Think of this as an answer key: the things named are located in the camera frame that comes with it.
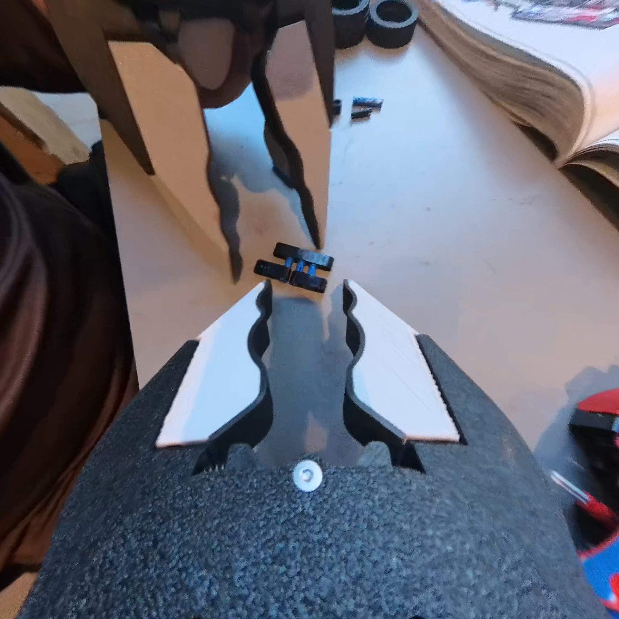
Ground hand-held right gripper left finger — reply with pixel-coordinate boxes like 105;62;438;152
155;280;275;450

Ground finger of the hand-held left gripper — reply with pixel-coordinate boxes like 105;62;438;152
107;42;244;285
251;22;332;251

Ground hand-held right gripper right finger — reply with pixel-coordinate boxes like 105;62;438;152
342;279;461;446

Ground small black brick beam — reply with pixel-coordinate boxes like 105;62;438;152
253;259;291;281

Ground long black brick beam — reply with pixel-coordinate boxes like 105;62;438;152
273;243;335;272

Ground short black brick beam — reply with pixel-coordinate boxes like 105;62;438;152
289;273;328;294

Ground white desk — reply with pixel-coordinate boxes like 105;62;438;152
99;0;619;484

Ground person's black trousers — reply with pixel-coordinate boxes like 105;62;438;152
51;140;119;252

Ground person's brown sweater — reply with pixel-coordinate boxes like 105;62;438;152
0;140;141;586

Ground red white blue toy car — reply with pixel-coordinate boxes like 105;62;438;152
550;387;619;619

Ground open instruction booklet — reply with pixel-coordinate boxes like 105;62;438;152
417;0;619;228

